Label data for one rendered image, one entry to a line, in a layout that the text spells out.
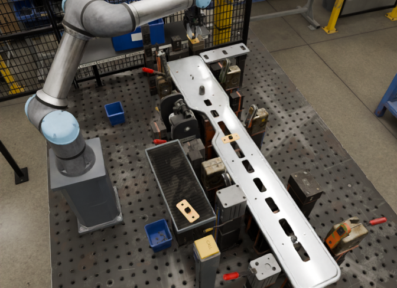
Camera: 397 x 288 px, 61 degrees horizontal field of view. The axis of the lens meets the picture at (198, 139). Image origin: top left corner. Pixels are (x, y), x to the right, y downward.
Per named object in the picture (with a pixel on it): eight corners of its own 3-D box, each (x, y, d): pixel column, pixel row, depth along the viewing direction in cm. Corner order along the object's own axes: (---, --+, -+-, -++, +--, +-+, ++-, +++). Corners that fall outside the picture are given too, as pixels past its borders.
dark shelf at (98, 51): (211, 38, 208) (211, 33, 206) (62, 72, 186) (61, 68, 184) (197, 20, 221) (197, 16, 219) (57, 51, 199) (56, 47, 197)
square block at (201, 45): (204, 87, 224) (204, 39, 196) (192, 90, 222) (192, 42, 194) (199, 79, 228) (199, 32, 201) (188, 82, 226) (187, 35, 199)
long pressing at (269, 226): (351, 274, 116) (353, 272, 115) (296, 300, 110) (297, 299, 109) (198, 55, 199) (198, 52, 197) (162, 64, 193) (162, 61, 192)
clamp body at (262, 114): (264, 159, 184) (275, 115, 158) (244, 166, 181) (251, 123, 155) (256, 147, 190) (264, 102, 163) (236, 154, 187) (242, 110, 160)
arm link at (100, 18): (98, 19, 99) (215, -20, 123) (79, 5, 104) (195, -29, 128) (104, 53, 107) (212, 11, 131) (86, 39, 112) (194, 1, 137)
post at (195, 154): (202, 206, 165) (202, 156, 135) (192, 209, 164) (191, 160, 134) (198, 198, 168) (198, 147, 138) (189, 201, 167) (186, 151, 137)
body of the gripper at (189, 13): (190, 30, 151) (189, 5, 142) (184, 20, 156) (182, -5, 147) (205, 26, 153) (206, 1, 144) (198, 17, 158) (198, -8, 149)
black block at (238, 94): (243, 133, 197) (249, 95, 175) (227, 138, 194) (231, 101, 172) (237, 124, 202) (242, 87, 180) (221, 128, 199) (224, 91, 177)
